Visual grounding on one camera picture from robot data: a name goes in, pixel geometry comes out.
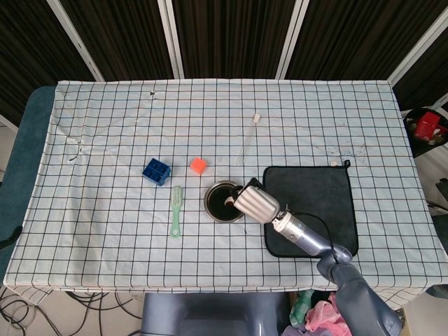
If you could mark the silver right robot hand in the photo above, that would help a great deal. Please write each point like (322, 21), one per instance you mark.
(257, 204)

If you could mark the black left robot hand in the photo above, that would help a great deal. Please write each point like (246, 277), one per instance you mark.
(10, 238)

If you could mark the white plastic spoon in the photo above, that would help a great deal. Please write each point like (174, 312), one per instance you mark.
(229, 202)

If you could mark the stainless steel bowl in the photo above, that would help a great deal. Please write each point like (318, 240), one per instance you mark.
(215, 206)

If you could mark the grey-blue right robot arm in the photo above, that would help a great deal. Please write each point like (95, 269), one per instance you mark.
(353, 287)

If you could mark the black cloth mat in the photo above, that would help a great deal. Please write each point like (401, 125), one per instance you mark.
(308, 189)

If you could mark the clear tube white cap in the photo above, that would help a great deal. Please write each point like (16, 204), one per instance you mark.
(249, 138)

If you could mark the orange cube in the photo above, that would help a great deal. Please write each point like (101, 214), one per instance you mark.
(198, 166)

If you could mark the blue grid block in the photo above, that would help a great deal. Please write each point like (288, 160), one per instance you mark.
(155, 172)

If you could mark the white checkered tablecloth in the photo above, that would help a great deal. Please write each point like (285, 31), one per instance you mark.
(122, 245)

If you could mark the green plastic bag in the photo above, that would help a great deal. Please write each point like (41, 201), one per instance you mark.
(301, 308)

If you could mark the grey-blue robot torso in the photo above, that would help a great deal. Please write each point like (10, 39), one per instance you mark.
(210, 315)

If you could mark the pink plastic bag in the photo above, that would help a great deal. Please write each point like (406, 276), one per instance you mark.
(322, 316)

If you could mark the black bin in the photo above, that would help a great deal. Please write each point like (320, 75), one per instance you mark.
(411, 140)

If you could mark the red box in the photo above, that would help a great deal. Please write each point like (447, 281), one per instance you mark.
(427, 126)

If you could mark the white partition post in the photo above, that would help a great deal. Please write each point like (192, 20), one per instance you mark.
(416, 49)
(171, 38)
(292, 38)
(75, 42)

